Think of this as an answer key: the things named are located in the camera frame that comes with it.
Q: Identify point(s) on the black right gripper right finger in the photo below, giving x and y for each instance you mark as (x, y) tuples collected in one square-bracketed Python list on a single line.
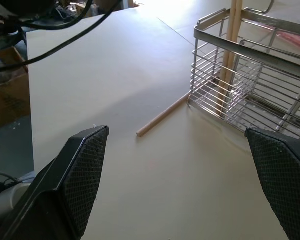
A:
[(282, 172)]

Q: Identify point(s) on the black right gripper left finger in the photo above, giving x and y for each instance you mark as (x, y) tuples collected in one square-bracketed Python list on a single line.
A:
[(72, 180)]

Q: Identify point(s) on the wooden chopstick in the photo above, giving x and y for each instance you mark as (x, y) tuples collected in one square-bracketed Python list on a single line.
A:
[(227, 50), (162, 116), (232, 57)]

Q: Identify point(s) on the silver robot body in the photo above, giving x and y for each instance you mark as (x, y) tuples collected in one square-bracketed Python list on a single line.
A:
[(5, 202)]

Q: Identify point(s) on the brown cardboard box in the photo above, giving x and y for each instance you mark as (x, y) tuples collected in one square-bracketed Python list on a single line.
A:
[(7, 87)]

